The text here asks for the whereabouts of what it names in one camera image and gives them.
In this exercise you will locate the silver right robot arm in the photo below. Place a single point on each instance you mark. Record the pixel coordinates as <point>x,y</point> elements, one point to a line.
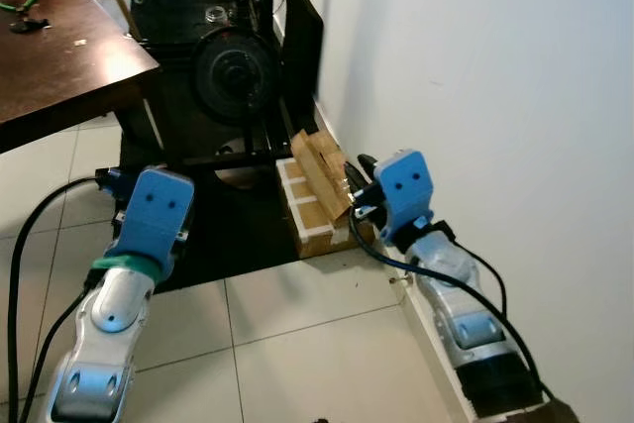
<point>475,329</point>

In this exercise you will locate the yellow paper scrap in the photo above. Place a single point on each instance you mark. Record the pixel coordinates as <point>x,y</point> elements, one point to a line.
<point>78,43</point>

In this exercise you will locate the black flat panel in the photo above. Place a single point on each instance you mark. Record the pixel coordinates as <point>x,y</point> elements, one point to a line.
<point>302,47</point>

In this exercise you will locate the black floor mat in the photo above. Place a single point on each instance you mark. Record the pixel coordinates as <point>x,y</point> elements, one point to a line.
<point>238,235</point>

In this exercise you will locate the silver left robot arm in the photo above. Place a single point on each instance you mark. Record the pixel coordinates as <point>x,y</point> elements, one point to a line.
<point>109,324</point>

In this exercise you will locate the folded brown cardboard pieces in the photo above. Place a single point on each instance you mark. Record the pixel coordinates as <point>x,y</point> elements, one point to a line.
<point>322,170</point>

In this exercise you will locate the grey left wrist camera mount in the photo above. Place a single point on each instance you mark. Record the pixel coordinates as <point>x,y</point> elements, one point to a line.
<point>154,215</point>

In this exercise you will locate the black key bunch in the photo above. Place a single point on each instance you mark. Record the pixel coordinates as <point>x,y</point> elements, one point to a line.
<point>28,26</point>

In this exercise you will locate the black machine with round wheel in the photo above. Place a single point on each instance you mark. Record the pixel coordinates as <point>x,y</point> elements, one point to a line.
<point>233,71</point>

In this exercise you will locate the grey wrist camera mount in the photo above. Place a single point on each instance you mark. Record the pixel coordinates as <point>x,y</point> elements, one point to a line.
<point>406,190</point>
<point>154,215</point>

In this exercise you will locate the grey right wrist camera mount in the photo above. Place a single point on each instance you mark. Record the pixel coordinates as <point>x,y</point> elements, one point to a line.
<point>406,190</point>

